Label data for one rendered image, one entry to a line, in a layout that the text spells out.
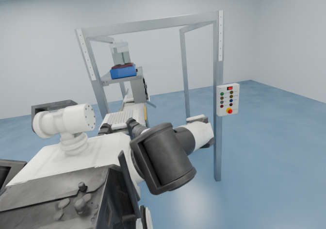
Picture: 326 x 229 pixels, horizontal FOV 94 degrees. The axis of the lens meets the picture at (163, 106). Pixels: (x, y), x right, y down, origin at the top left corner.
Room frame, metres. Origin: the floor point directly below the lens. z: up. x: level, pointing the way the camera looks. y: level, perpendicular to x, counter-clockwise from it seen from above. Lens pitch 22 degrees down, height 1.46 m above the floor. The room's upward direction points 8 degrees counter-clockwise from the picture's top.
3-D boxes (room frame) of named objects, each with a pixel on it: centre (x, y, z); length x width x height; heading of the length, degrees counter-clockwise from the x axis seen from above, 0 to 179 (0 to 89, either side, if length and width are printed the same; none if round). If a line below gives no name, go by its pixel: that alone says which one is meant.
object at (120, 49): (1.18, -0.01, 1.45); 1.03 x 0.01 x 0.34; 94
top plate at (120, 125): (0.95, 0.30, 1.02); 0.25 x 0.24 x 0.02; 95
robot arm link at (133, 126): (0.77, 0.17, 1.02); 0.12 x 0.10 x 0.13; 38
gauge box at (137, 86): (1.34, 0.19, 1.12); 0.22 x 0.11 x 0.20; 4
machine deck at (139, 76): (1.53, 0.34, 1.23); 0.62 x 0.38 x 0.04; 4
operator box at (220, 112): (1.19, -0.55, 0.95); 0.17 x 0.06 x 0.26; 94
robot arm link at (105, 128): (0.74, 0.35, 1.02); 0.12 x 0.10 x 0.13; 178
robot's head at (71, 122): (0.33, 0.23, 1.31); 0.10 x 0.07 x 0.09; 96
